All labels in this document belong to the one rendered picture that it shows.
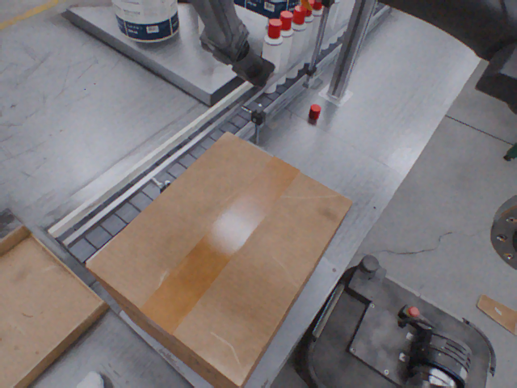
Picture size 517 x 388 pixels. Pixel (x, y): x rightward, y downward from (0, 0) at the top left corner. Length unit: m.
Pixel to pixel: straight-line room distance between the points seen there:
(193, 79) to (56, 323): 0.72
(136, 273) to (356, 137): 0.78
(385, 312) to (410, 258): 0.53
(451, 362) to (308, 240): 0.92
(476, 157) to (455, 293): 1.00
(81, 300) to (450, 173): 2.10
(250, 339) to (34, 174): 0.74
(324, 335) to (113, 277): 1.02
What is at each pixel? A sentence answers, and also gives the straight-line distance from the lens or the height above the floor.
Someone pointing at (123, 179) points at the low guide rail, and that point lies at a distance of 0.81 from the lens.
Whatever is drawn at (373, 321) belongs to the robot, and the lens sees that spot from 1.43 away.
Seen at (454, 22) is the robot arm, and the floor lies 1.42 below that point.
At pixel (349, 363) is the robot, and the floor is 0.24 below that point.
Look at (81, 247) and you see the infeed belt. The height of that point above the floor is 0.88.
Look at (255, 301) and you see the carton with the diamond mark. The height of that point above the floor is 1.12.
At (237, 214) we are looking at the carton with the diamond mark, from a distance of 0.49.
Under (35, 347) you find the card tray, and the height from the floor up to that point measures 0.83.
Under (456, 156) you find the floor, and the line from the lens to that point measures 2.52.
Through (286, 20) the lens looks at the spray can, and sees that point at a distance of 0.99.
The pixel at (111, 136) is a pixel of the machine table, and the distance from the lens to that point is 1.03.
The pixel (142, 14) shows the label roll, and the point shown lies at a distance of 1.22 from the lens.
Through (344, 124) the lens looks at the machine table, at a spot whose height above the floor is 0.83.
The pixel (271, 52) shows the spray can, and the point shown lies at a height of 1.02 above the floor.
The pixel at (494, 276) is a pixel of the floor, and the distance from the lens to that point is 2.12.
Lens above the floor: 1.54
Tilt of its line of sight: 55 degrees down
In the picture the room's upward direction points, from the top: 8 degrees clockwise
